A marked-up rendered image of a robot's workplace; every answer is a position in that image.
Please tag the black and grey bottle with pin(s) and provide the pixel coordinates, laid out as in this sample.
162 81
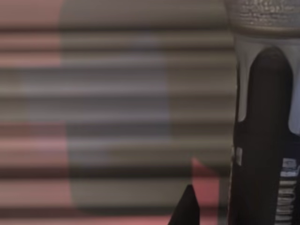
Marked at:
262 98

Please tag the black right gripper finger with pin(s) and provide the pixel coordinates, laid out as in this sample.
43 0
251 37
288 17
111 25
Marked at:
187 208

